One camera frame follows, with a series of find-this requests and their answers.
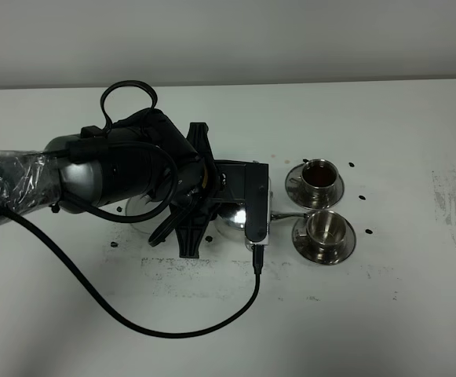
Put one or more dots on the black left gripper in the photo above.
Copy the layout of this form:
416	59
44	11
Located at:
223	183

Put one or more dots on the stainless steel teapot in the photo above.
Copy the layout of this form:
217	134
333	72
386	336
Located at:
230	221

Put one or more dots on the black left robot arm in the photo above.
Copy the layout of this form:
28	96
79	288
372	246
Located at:
131	171

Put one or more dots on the steel teapot saucer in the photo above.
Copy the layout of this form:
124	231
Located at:
142	204

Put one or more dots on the far stainless steel saucer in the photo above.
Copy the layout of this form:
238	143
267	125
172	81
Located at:
319	201

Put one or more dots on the stainless steel saucer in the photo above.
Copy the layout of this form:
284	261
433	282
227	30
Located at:
319	201
323	256

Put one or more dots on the near stainless steel saucer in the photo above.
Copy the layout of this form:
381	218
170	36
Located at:
323	256

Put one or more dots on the far stainless steel teacup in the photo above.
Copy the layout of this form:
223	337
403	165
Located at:
314	176

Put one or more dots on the stainless steel teacup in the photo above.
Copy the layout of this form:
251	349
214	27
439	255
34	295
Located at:
314	176
322	228

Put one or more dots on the near stainless steel teacup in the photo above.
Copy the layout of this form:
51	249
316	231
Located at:
322	228

